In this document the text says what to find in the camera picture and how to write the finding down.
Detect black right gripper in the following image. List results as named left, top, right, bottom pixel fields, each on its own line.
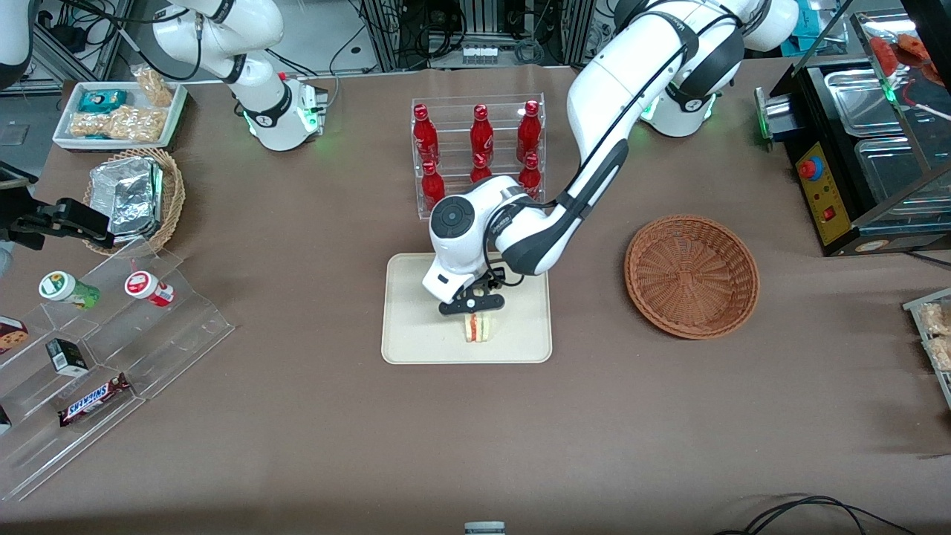
left=0, top=190, right=116, bottom=250

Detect beige rectangular serving tray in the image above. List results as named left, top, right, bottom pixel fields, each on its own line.
left=381, top=251, right=554, bottom=365

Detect tan wicker basket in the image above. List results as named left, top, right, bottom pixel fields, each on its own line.
left=82, top=147, right=186, bottom=256

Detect white rectangular snack tray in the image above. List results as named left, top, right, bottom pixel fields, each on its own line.
left=52, top=80, right=189, bottom=152

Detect brown round wicker basket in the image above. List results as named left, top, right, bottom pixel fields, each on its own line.
left=624, top=215, right=760, bottom=340

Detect white tray with snack bags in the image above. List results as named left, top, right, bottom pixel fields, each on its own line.
left=902, top=288, right=951, bottom=411

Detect green lid yogurt cup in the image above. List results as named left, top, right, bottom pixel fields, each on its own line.
left=39, top=270, right=102, bottom=311

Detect red lid yogurt cup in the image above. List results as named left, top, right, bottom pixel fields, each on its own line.
left=124, top=270, right=176, bottom=308

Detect peanut brittle bar pack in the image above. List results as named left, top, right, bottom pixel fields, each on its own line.
left=68, top=110, right=114, bottom=140
left=108, top=106, right=169, bottom=143

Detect teal snack packet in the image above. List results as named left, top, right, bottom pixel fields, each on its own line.
left=79, top=89, right=129, bottom=114

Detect brown chocolate cookie box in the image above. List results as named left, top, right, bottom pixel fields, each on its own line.
left=0, top=316, right=30, bottom=356

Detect small black carton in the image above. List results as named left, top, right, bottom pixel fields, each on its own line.
left=45, top=337, right=89, bottom=377

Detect clear acrylic stepped display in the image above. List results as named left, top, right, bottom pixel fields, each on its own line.
left=0, top=238, right=236, bottom=503

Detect small clear peanut bag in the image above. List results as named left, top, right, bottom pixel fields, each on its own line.
left=130, top=65, right=176, bottom=108

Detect snickers chocolate bar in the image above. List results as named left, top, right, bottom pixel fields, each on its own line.
left=58, top=373, right=134, bottom=427

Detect clear acrylic bottle rack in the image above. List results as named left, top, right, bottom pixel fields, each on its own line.
left=411, top=93, right=546, bottom=221

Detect metal cylinder with green light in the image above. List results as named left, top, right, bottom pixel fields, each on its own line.
left=753, top=85, right=797, bottom=151

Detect black food warmer cabinet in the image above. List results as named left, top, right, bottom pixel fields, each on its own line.
left=769, top=11, right=951, bottom=258

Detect red food in warmer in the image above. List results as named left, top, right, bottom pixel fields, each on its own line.
left=869, top=33, right=933, bottom=71

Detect black floor cable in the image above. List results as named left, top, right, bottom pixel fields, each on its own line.
left=712, top=495, right=919, bottom=535

